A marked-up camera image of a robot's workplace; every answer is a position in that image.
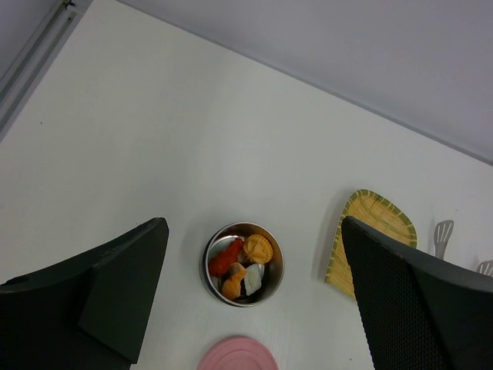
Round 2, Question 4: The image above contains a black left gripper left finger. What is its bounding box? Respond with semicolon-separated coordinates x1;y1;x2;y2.
1;217;169;369

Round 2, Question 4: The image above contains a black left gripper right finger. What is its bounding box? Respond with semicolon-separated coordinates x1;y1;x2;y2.
341;217;492;369

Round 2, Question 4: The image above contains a red fried chicken toy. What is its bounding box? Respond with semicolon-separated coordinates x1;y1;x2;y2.
208;238;244;278

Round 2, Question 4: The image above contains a salmon-coloured fish food toy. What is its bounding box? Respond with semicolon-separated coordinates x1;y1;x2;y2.
221;262;247;301

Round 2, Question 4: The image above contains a pink round lid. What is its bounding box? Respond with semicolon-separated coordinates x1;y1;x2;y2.
197;335;279;370

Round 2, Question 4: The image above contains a round steel lunch bowl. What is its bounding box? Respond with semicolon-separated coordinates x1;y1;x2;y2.
200;222;284;308

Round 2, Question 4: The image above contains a sushi roll toy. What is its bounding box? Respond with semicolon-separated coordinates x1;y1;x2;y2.
243;264;265;297

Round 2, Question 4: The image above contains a round yellow waffle toy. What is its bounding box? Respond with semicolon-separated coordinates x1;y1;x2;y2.
243;234;273;264

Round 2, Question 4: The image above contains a bamboo woven serving tray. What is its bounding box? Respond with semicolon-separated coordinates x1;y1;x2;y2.
325;189;418;299

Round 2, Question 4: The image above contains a left aluminium frame post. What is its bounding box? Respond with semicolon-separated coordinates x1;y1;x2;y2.
1;0;91;131

